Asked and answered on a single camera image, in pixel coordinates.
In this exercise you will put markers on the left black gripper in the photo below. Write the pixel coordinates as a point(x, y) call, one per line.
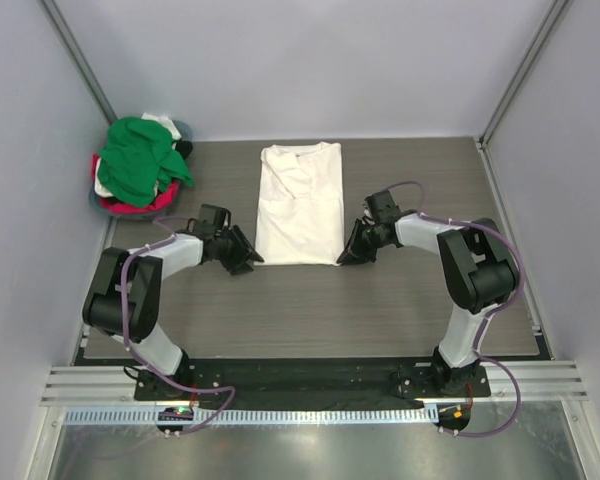
point(237, 264)

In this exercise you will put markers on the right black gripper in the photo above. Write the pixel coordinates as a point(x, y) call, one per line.
point(354, 249)

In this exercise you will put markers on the white Coca-Cola t-shirt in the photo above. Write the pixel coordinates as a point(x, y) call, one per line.
point(300, 212)

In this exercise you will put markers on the grey laundry basket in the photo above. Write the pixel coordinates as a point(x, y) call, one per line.
point(141, 168)

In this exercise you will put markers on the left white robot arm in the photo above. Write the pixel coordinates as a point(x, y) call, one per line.
point(123, 300)

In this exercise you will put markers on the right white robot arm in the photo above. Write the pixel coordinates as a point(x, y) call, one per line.
point(481, 270)

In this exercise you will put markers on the pink t-shirt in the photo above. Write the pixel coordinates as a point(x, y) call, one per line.
point(112, 207)

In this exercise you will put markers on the green t-shirt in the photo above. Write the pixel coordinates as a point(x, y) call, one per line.
point(140, 160)

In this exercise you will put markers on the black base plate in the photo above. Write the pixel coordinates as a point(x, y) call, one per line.
point(336, 384)

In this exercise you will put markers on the slotted cable duct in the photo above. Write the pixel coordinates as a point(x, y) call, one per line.
point(176, 415)

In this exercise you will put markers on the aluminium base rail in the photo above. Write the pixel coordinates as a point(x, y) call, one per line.
point(537, 380)

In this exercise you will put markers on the left aluminium frame post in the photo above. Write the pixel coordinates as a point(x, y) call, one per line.
point(79, 60)

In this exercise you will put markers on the aluminium frame post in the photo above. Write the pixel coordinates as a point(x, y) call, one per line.
point(540, 40)
point(79, 60)

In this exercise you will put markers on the right aluminium frame post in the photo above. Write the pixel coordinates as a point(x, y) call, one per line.
point(540, 40)

